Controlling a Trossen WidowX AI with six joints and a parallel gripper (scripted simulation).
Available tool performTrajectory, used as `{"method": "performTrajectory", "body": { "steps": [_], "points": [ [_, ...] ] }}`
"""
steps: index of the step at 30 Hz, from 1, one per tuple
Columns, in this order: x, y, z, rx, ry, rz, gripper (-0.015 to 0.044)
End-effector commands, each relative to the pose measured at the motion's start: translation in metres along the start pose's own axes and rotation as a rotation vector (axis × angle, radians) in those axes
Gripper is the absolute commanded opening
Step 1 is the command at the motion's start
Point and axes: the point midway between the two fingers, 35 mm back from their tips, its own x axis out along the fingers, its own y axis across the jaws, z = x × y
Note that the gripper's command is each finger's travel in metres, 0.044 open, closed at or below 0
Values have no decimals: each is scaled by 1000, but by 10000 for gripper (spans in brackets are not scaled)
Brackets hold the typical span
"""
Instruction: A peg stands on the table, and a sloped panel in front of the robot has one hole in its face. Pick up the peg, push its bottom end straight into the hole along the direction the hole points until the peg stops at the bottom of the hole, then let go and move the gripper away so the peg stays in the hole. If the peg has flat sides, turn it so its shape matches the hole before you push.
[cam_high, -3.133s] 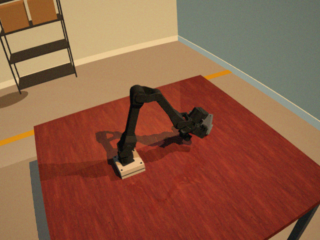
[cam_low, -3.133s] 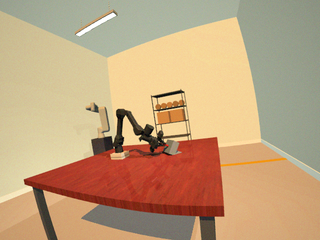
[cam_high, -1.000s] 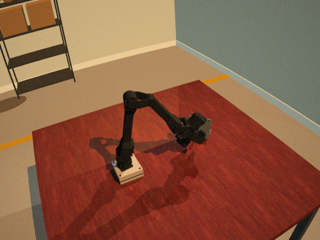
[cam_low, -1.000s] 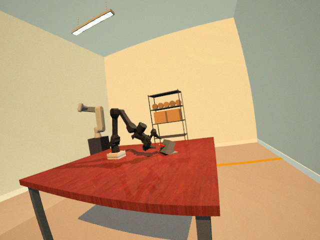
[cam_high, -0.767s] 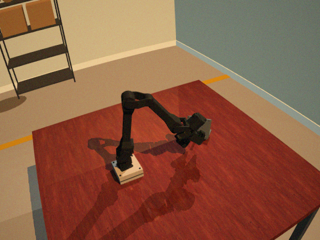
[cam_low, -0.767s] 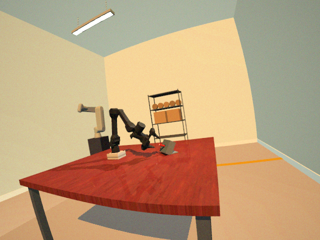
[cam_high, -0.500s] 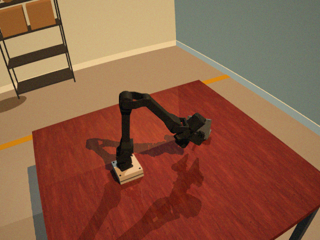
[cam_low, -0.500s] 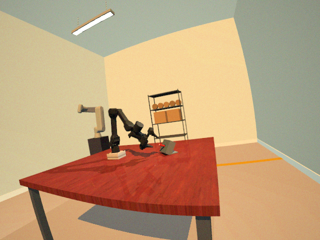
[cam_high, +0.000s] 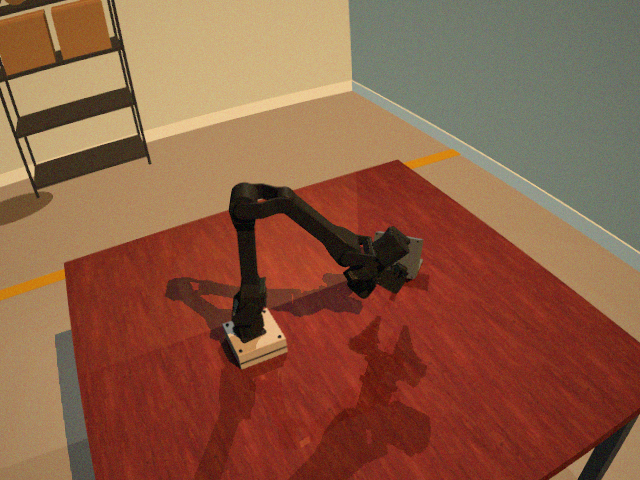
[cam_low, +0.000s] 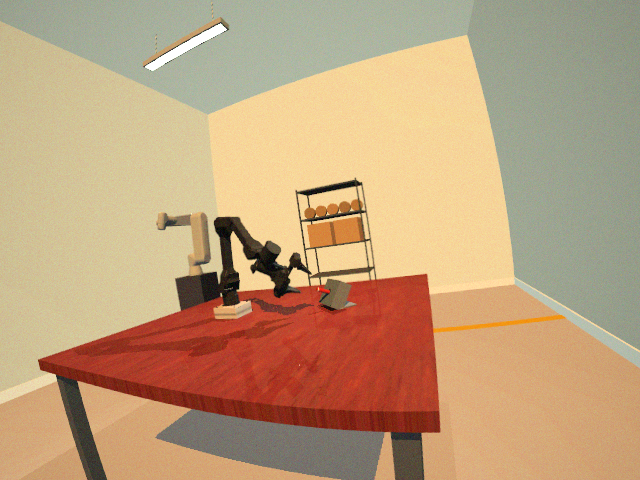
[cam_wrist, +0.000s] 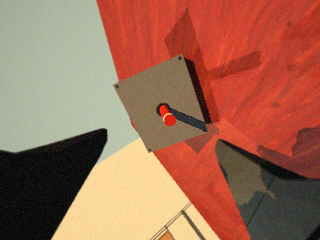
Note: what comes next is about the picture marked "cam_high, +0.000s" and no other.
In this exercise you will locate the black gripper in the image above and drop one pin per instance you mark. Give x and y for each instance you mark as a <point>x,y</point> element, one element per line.
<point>364,288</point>

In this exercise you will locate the beige flat panel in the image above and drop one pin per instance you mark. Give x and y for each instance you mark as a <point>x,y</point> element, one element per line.
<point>412,261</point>

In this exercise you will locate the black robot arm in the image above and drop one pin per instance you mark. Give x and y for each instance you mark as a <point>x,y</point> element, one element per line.
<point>342,244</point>

